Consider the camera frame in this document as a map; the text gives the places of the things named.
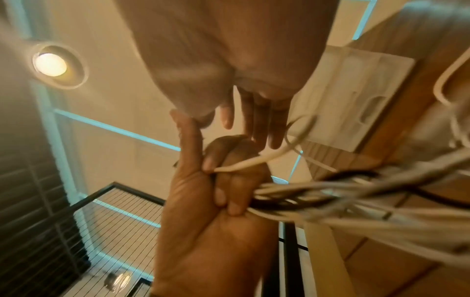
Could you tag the round ceiling lamp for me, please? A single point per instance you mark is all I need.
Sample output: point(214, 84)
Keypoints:
point(117, 280)
point(49, 64)

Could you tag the person's left hand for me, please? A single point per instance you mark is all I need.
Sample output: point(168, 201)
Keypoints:
point(205, 246)

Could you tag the white drawer organizer box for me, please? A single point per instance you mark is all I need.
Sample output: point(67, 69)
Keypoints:
point(348, 87)

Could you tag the dark slatted blind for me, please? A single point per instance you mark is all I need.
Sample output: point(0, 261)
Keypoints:
point(29, 203)

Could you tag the beige roller blind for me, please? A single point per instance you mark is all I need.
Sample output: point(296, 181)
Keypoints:
point(121, 162)

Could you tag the person's right hand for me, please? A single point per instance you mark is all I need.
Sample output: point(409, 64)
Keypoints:
point(227, 43)

